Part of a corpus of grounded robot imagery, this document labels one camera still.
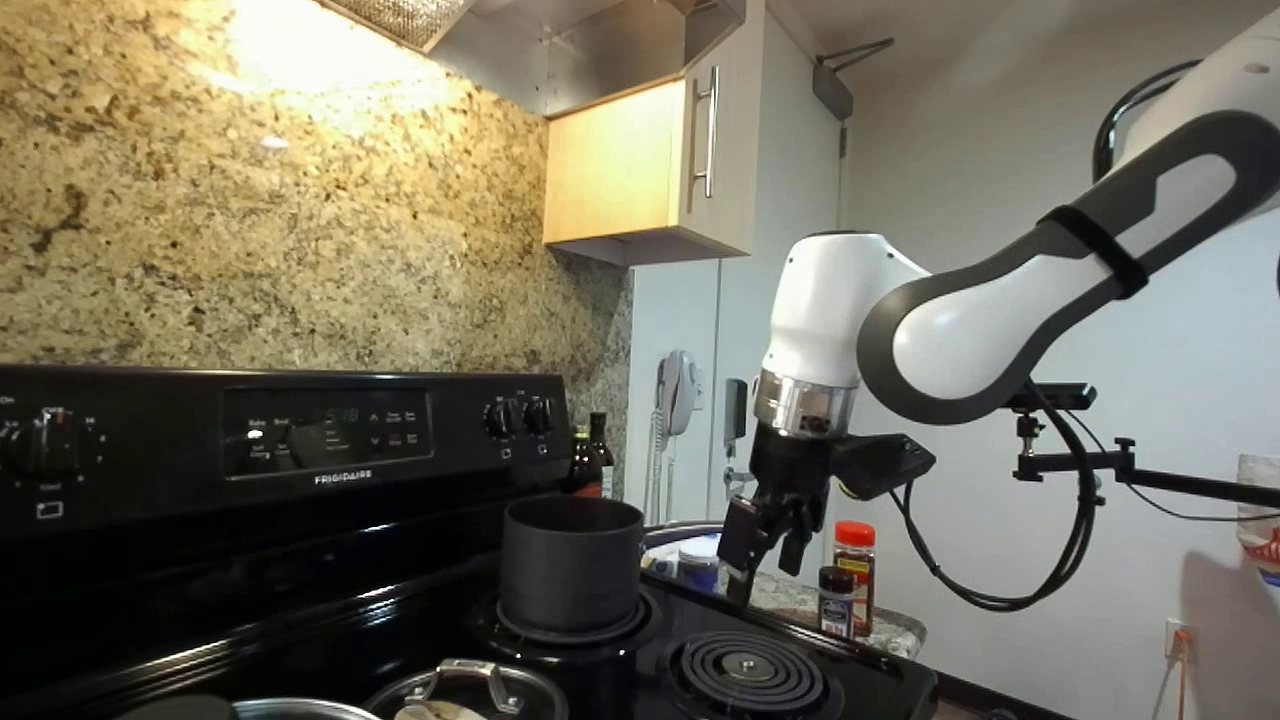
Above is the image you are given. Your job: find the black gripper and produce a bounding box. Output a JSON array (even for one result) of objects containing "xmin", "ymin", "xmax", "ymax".
[{"xmin": 717, "ymin": 428, "xmax": 841, "ymax": 579}]

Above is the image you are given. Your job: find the blue jar white lid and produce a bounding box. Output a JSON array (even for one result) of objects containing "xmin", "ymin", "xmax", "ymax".
[{"xmin": 672, "ymin": 545, "xmax": 726, "ymax": 594}]

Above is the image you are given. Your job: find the red lid pepper flakes jar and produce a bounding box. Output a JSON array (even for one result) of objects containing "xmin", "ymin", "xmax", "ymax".
[{"xmin": 832, "ymin": 514, "xmax": 886, "ymax": 641}]

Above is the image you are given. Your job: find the small spice jar black lid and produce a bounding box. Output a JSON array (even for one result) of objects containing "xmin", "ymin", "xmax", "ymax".
[{"xmin": 818, "ymin": 562, "xmax": 864, "ymax": 644}]

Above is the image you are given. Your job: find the black stove knob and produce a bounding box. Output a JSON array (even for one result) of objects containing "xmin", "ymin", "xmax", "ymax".
[
  {"xmin": 7, "ymin": 403, "xmax": 113, "ymax": 493},
  {"xmin": 480, "ymin": 390, "xmax": 526, "ymax": 439},
  {"xmin": 518, "ymin": 390, "xmax": 560, "ymax": 439}
]

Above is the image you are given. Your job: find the black electric stove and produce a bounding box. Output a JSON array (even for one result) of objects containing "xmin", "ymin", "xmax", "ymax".
[{"xmin": 0, "ymin": 361, "xmax": 1072, "ymax": 720}]

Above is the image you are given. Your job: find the white plastic bag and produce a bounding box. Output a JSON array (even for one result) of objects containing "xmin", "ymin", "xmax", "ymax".
[{"xmin": 642, "ymin": 526, "xmax": 733, "ymax": 579}]

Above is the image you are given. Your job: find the coil burner element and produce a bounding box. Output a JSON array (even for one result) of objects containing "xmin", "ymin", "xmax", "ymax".
[{"xmin": 668, "ymin": 626, "xmax": 832, "ymax": 720}]

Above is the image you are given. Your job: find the black door lock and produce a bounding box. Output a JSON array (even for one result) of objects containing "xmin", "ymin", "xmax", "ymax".
[{"xmin": 722, "ymin": 374, "xmax": 752, "ymax": 443}]

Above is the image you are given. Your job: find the dark glass bottle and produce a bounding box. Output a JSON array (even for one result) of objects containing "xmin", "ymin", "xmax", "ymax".
[{"xmin": 565, "ymin": 408, "xmax": 621, "ymax": 505}]

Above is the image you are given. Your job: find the wood cabinet white door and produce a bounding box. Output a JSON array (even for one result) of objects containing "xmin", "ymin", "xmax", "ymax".
[{"xmin": 539, "ymin": 0, "xmax": 773, "ymax": 269}]

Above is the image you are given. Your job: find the pale pink cloth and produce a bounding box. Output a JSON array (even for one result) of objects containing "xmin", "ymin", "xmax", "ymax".
[{"xmin": 1175, "ymin": 546, "xmax": 1280, "ymax": 720}]

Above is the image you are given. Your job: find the clear wine glass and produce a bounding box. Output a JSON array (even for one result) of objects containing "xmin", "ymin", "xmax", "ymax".
[{"xmin": 1231, "ymin": 449, "xmax": 1280, "ymax": 579}]

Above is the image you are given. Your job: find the steel range hood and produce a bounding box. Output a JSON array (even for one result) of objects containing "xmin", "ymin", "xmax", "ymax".
[{"xmin": 316, "ymin": 0, "xmax": 752, "ymax": 124}]

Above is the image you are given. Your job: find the silver door handle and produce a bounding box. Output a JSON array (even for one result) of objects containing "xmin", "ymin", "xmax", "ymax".
[{"xmin": 722, "ymin": 454, "xmax": 761, "ymax": 505}]

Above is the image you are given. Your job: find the white wall phone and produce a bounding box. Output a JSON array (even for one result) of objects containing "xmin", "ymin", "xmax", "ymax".
[{"xmin": 652, "ymin": 347, "xmax": 700, "ymax": 443}]

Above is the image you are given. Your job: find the black pot with long handle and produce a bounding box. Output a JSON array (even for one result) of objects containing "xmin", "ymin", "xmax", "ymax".
[{"xmin": 497, "ymin": 493, "xmax": 738, "ymax": 648}]

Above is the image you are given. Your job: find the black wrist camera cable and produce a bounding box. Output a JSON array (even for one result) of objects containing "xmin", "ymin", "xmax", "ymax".
[{"xmin": 886, "ymin": 394, "xmax": 1106, "ymax": 618}]

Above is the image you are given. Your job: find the black stereo camera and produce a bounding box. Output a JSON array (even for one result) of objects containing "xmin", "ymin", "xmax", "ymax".
[{"xmin": 1021, "ymin": 380, "xmax": 1102, "ymax": 410}]

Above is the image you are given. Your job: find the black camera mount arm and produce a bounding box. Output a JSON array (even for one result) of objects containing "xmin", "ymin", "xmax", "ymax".
[{"xmin": 1009, "ymin": 408, "xmax": 1280, "ymax": 512}]

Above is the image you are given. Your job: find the grey wall bracket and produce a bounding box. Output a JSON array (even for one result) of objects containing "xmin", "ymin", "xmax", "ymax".
[{"xmin": 808, "ymin": 32, "xmax": 901, "ymax": 124}]

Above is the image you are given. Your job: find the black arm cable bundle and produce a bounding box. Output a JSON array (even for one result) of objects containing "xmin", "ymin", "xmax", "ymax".
[{"xmin": 1088, "ymin": 53, "xmax": 1204, "ymax": 182}]

